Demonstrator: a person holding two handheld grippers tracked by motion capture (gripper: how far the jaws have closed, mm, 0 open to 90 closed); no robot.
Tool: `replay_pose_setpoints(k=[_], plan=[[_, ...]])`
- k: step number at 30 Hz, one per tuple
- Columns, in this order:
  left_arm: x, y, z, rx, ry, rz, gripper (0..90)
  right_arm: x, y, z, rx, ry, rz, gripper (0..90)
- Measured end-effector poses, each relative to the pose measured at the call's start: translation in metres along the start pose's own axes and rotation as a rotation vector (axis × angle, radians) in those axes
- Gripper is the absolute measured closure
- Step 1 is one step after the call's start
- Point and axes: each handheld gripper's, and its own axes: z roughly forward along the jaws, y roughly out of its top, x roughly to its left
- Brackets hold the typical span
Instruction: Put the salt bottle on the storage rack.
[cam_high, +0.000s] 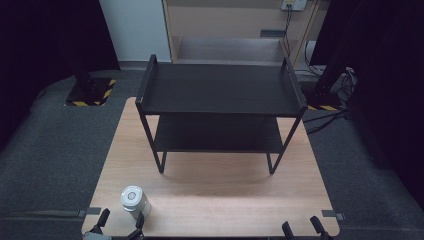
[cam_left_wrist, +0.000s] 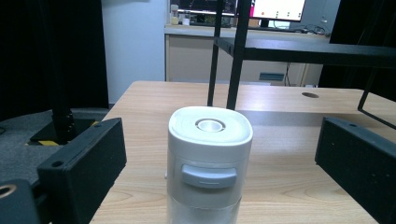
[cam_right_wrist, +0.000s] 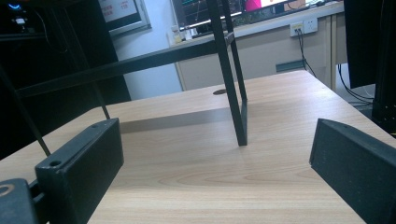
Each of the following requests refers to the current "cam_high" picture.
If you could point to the black metal stand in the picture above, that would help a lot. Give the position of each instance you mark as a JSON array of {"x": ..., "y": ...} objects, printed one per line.
[{"x": 328, "y": 90}]

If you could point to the white cylindrical can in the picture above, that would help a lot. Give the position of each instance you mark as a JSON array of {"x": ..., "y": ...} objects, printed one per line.
[{"x": 134, "y": 200}]

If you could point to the black curtain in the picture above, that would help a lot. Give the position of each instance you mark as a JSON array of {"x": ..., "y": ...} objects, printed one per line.
[
  {"x": 386, "y": 83},
  {"x": 50, "y": 40}
]

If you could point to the light wooden cabinet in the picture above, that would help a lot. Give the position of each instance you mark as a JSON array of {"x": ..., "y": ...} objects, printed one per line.
[{"x": 230, "y": 30}]

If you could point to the black two-tier metal rack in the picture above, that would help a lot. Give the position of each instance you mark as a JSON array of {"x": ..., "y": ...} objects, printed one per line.
[{"x": 220, "y": 86}]

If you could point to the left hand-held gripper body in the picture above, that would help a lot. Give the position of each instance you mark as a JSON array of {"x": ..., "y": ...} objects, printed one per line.
[{"x": 96, "y": 236}]

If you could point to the grey tape piece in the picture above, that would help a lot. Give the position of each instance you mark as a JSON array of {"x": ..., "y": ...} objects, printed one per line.
[
  {"x": 332, "y": 215},
  {"x": 89, "y": 211}
]

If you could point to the white power strip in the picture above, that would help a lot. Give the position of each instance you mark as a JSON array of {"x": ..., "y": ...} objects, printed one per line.
[{"x": 294, "y": 4}]

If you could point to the grey label strip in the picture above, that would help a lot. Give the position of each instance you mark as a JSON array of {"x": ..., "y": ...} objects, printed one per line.
[{"x": 272, "y": 33}]

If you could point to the black stand base striped tape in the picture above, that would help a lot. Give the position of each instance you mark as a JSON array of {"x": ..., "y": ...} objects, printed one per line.
[{"x": 90, "y": 91}]

